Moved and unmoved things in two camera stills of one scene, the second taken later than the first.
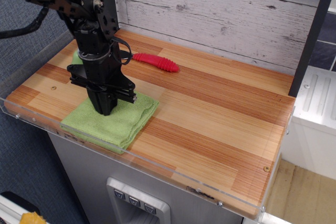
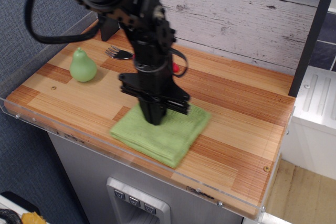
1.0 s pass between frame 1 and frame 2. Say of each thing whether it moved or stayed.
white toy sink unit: stayed
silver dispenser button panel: stayed
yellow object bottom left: stayed
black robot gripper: moved
